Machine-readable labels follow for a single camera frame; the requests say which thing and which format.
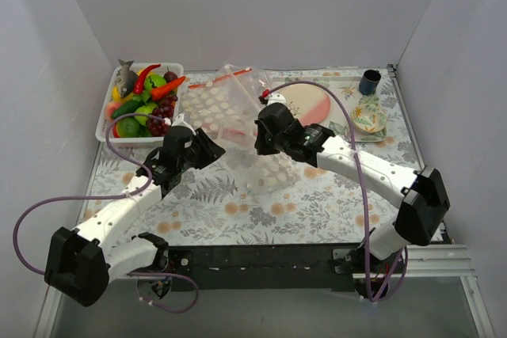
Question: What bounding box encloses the dotted zip top bag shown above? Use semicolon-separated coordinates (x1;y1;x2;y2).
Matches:
213;64;299;194

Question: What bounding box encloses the dotted zip bag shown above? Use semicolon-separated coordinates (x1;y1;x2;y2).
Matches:
180;77;257;137
213;64;299;194

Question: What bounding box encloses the green lime toy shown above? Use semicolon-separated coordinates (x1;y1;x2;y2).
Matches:
134;103;158;127

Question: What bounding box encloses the orange carrot toy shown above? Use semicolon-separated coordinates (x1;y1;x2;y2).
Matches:
150;76;186;101

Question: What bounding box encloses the red chili pepper toy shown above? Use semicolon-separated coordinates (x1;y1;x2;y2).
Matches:
133;63;161;95

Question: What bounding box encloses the dark purple plum toy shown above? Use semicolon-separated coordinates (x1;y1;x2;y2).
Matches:
163;70;179;83

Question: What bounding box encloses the grey toy fish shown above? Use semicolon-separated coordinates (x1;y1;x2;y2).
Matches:
115;59;138;98

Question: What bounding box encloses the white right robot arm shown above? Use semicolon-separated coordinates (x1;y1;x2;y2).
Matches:
255;103;450;273

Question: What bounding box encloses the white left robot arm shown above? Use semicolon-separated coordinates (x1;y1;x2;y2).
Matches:
44;126;226;306

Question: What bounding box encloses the purple grape bunch toy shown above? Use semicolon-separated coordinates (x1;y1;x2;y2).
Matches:
146;93;178;137

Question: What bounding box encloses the pink beige round plate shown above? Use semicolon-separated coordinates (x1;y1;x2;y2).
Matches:
278;84;331;126

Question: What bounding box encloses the floral tablecloth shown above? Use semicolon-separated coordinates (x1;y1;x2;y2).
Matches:
91;68;422;245

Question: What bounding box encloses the green orange mango toy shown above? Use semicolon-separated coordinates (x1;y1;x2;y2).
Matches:
113;117;141;139

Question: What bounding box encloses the green cucumber toy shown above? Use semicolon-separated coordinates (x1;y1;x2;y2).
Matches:
111;100;144;120

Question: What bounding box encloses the pink peach toy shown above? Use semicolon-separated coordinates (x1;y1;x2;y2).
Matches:
104;101;122;120

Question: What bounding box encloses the floral serving tray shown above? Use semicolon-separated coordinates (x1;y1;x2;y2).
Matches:
273;76;387;142

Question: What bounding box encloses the green watermelon ball toy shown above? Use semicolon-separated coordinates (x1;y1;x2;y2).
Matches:
144;74;166;92

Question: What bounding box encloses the yellow lemon toy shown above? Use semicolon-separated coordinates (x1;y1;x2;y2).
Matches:
112;85;133;104

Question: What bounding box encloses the floral patterned bowl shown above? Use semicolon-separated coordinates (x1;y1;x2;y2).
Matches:
351;104;387;134

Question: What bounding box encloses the dark blue cup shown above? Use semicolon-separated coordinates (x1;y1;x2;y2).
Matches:
358;70;382;96

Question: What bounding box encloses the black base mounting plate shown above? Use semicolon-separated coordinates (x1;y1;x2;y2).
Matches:
122;242;409;302

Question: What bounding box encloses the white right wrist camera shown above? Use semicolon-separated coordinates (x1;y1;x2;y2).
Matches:
258;89;287;106

